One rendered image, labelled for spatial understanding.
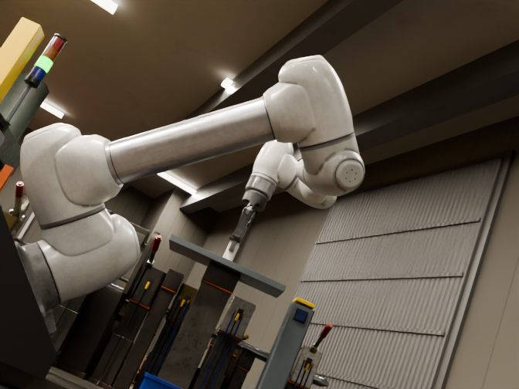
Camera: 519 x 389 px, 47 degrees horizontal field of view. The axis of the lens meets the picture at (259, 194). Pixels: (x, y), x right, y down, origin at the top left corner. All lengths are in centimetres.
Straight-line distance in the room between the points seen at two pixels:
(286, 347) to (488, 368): 246
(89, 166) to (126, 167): 8
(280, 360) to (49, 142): 88
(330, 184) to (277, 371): 66
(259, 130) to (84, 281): 52
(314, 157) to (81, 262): 57
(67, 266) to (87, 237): 8
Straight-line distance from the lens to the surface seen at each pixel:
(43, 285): 139
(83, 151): 137
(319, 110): 130
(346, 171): 129
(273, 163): 186
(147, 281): 189
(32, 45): 309
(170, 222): 1019
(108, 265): 142
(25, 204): 210
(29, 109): 721
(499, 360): 406
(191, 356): 174
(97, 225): 141
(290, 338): 177
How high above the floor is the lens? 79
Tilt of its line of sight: 19 degrees up
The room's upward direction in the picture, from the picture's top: 25 degrees clockwise
